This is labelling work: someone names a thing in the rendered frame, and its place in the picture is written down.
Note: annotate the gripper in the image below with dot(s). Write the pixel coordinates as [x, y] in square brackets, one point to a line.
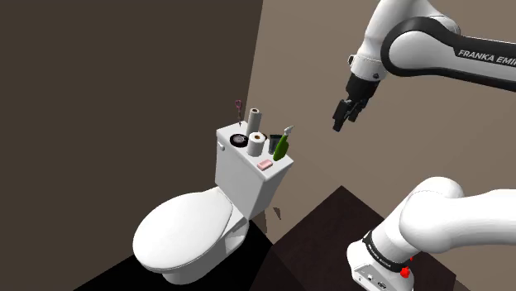
[361, 88]

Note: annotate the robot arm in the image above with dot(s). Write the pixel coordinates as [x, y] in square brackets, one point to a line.
[423, 48]

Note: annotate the green spray bottle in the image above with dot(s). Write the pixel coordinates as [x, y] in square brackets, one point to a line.
[281, 147]

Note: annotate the dark grey cup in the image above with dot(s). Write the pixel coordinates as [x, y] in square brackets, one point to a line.
[274, 143]

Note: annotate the tall white paper roll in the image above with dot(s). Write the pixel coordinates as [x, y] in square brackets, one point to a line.
[254, 119]

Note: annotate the pink soap bar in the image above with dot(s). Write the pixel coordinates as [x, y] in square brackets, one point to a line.
[265, 164]

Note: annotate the short white paper roll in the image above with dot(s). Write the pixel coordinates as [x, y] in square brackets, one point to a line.
[255, 145]

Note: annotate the black round dish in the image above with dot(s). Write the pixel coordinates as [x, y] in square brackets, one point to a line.
[238, 140]

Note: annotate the white toilet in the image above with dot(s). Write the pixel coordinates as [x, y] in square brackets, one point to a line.
[193, 229]

